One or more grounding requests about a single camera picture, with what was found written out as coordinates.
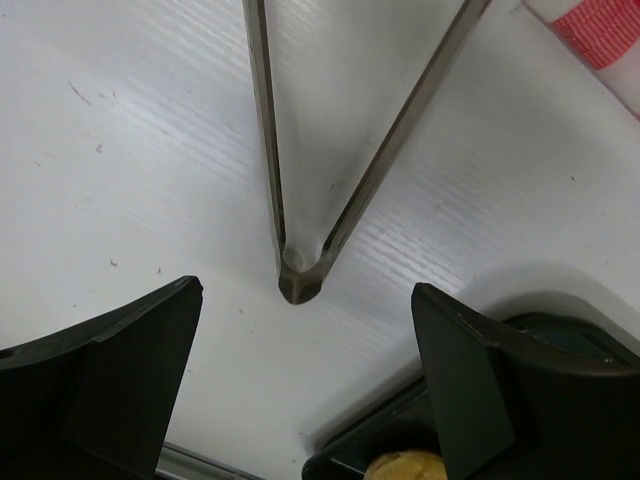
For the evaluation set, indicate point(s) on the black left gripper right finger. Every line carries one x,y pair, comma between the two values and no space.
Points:
538,396

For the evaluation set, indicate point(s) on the black baking tray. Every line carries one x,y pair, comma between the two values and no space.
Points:
405,421

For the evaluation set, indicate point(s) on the small round bread roll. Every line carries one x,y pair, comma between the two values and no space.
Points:
407,465

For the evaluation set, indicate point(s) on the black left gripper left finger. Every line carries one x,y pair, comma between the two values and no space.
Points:
94,401

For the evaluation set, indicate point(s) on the stainless steel tongs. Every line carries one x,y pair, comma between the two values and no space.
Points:
340,86

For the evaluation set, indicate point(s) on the red checkered cloth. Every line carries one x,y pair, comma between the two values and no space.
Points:
600,31

